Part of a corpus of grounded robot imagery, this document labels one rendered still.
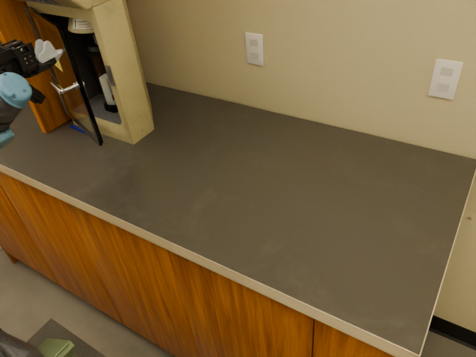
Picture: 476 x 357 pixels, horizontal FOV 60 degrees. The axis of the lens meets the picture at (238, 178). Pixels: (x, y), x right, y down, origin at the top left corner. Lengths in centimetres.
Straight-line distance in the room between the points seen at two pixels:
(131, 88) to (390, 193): 88
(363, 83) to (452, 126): 30
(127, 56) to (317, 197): 74
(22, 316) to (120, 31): 156
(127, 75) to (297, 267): 82
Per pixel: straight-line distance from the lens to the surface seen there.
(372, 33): 135
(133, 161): 142
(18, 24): 163
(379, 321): 95
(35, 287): 251
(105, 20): 135
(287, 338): 119
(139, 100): 148
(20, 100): 103
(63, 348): 78
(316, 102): 151
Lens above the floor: 173
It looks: 39 degrees down
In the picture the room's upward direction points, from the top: 6 degrees counter-clockwise
